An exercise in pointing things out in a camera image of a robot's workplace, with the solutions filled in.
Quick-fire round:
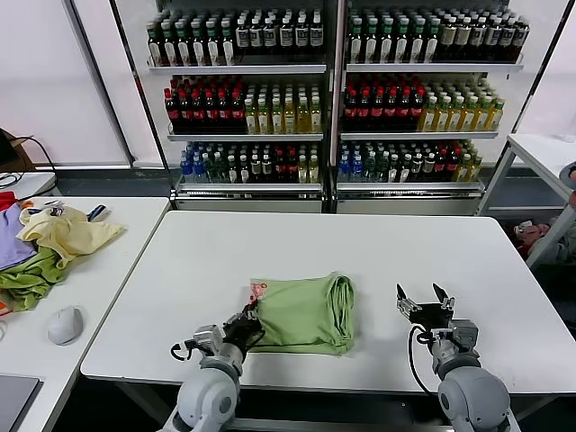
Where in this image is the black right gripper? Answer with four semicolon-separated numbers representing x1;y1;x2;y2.
394;282;456;336

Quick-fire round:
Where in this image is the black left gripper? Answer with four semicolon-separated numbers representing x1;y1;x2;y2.
223;301;266;351

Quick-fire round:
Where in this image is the green t-shirt with red print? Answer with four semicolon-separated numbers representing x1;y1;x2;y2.
245;271;356;356

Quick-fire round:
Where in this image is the pink clothes pile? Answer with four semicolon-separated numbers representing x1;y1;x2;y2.
514;219;553;257

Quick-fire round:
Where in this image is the person in dark clothes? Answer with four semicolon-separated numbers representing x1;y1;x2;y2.
557;161;576;206

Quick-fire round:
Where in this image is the blue white striped object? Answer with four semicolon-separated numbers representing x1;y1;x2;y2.
85;204;111;224

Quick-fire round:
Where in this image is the white computer mouse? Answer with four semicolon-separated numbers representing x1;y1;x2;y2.
47;305;85;347

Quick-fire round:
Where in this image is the pale yellow garment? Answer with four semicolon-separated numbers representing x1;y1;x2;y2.
16;204;128;271

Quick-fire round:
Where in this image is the olive green garment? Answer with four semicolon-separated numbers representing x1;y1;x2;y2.
0;246;69;314

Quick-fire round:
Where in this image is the metal drinks shelf unit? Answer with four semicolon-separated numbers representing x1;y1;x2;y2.
335;0;532;216
146;0;337;212

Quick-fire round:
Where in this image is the grey laptop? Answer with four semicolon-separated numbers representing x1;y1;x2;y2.
0;373;42;432

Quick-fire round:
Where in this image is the purple garment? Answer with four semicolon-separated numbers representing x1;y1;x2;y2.
0;202;41;273

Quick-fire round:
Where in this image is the green cap tea bottle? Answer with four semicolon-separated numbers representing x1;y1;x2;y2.
205;22;221;68
409;22;426;64
349;22;365;64
394;22;410;64
379;22;395;64
191;22;207;68
424;22;440;64
364;22;380;64
176;22;193;68
148;22;164;68
162;22;178;68
220;22;236;68

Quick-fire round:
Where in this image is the beige label drink bottle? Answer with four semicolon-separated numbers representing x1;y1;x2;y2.
439;16;456;63
454;16;471;63

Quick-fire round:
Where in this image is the white cap dark drink bottle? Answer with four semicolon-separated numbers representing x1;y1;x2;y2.
278;16;295;58
294;16;311;58
235;16;251;58
309;16;325;58
515;16;531;63
249;16;265;58
470;16;487;63
263;16;279;58
499;16;517;63
485;16;501;63

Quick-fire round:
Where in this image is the cardboard box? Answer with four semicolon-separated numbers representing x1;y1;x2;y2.
0;127;36;170

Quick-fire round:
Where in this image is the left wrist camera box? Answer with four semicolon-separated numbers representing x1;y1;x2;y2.
192;326;227;357

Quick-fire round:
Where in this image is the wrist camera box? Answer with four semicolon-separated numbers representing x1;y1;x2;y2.
451;318;480;351
192;326;227;357

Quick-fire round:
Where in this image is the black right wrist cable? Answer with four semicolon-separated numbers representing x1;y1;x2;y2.
407;324;442;395

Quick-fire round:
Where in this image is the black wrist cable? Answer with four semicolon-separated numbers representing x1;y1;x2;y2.
407;324;442;395
169;340;199;361

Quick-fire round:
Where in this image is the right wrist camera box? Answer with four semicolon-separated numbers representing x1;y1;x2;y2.
451;318;480;351

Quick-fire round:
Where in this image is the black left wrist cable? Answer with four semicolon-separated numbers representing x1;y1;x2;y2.
169;340;199;361

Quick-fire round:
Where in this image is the white metal frame table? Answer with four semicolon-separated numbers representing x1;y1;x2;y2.
475;133;576;271

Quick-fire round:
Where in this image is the black power cable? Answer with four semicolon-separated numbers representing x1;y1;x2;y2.
26;136;60;199

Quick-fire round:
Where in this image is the black metal frame post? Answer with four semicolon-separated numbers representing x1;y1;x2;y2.
506;0;575;136
109;0;177;202

